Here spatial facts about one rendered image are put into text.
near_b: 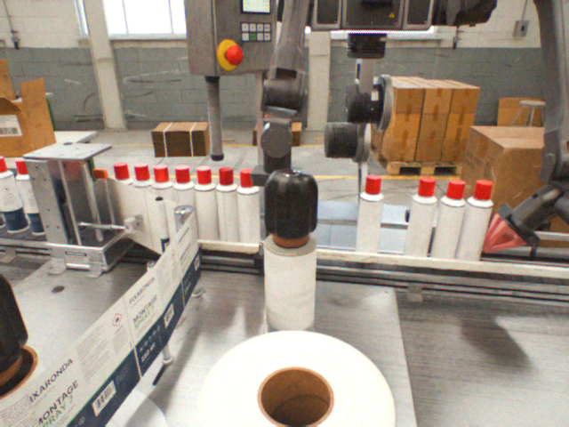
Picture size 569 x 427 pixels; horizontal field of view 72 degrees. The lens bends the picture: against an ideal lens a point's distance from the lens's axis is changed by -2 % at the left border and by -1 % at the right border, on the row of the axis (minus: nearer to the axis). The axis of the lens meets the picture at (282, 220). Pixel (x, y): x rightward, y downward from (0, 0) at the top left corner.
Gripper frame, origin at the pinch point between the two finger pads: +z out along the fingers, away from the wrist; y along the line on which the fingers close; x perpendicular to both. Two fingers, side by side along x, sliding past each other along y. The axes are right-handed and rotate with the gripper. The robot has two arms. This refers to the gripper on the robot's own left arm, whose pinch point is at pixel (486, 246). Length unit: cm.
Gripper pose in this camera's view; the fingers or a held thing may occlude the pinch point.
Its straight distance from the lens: 99.0
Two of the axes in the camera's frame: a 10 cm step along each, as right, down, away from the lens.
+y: -1.7, 4.3, -8.9
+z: -6.2, 6.5, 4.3
